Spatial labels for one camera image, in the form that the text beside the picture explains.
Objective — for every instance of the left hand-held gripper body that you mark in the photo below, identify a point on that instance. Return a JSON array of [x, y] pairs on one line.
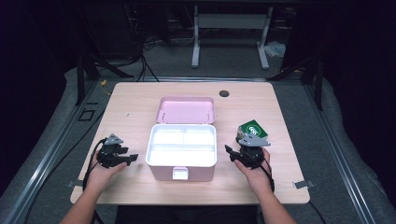
[[109, 157]]

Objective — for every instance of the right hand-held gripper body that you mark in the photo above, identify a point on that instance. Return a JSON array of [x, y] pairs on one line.
[[252, 155]]

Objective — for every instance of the green carton box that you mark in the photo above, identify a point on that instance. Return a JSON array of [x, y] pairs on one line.
[[253, 127]]

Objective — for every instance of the white plastic tray insert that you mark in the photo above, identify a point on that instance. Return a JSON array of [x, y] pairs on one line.
[[182, 146]]

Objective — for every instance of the pink storage box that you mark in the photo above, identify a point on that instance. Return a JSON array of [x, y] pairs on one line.
[[185, 110]]

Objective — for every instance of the person's left hand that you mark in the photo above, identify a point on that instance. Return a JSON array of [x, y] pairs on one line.
[[99, 175]]

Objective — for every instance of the person's right hand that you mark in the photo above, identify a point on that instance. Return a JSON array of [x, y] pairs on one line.
[[258, 179]]

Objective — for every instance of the grey tape strip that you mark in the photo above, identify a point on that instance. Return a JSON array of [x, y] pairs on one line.
[[303, 184], [73, 184]]

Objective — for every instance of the person's dark clothing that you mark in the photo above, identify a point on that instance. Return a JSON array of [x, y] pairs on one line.
[[186, 215]]

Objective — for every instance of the black metal stand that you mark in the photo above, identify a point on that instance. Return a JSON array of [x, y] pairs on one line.
[[80, 77], [318, 84]]

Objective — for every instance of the clear plastic bag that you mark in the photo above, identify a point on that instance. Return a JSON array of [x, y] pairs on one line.
[[276, 49]]

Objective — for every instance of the white metal desk frame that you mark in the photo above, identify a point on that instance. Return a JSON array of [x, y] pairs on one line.
[[232, 21]]

